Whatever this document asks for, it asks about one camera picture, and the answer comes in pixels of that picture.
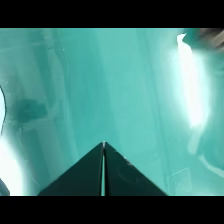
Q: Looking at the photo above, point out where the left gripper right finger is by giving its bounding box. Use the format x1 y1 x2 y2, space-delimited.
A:
104 141 168 197

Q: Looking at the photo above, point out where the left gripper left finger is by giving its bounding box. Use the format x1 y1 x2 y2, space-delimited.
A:
38 141 105 197

